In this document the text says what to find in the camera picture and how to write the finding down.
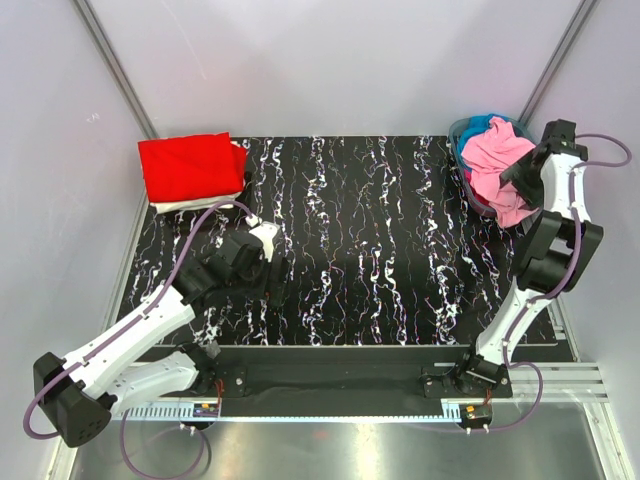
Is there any pink t shirt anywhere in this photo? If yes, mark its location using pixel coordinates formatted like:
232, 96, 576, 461
462, 118, 535, 228

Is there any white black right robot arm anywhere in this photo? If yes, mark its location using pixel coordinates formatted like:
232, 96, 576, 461
446, 116, 604, 396

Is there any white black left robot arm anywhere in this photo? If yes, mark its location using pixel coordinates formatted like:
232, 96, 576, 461
31, 221, 289, 447

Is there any blue t shirt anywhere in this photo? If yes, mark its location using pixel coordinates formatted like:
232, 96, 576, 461
458, 113, 511, 149

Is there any folded white t shirt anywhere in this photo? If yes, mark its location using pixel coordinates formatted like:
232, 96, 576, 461
151, 192, 241, 214

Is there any grey plastic laundry basket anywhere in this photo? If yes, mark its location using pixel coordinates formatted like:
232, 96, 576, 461
448, 117, 534, 219

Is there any folded red t shirt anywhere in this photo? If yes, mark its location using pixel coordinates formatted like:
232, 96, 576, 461
138, 132, 247, 204

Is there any white slotted cable duct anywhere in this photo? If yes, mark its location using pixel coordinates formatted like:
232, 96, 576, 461
129, 398, 461, 423

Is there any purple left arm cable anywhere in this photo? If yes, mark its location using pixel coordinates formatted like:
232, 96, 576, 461
23, 201, 261, 479

